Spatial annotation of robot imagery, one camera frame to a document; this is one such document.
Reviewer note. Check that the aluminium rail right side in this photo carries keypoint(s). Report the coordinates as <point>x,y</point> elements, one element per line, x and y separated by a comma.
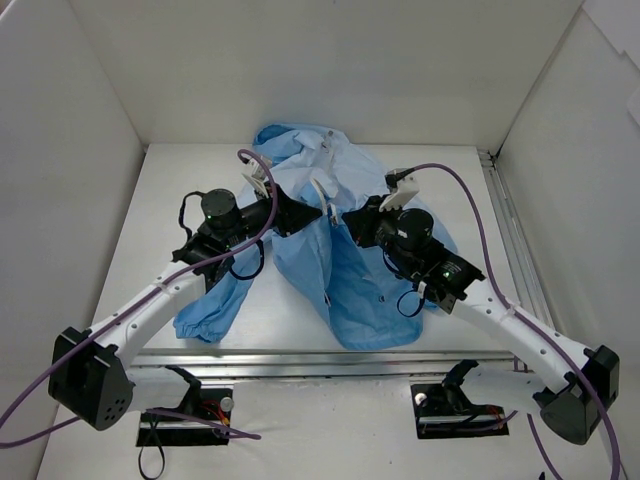
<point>530,290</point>

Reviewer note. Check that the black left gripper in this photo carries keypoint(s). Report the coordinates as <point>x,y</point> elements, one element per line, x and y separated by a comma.
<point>279,211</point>

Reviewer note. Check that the light blue zip jacket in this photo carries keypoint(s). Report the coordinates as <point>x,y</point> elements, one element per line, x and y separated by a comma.
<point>351,289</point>

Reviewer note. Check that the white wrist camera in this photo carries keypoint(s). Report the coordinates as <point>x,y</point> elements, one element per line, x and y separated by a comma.
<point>402,186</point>
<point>254,174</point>

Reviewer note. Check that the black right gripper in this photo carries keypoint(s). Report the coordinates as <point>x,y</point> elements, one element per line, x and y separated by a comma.
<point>370,223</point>

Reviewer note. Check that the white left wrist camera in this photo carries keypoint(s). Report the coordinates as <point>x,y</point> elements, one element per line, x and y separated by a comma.
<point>254,174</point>

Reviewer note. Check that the aluminium rail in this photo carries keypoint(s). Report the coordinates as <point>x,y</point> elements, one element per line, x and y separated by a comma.
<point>316,365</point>
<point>530,290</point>

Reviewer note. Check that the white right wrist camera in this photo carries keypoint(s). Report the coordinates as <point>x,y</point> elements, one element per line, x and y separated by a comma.
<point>402,186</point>

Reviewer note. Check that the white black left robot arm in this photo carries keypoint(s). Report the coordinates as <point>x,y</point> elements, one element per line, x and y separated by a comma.
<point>93,375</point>

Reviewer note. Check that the aluminium rail front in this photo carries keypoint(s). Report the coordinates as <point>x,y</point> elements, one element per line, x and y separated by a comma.
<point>316,365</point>

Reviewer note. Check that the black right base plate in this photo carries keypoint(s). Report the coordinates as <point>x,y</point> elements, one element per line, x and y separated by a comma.
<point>440,414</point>

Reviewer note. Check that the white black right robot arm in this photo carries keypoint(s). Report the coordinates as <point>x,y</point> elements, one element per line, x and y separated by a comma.
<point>569,384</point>

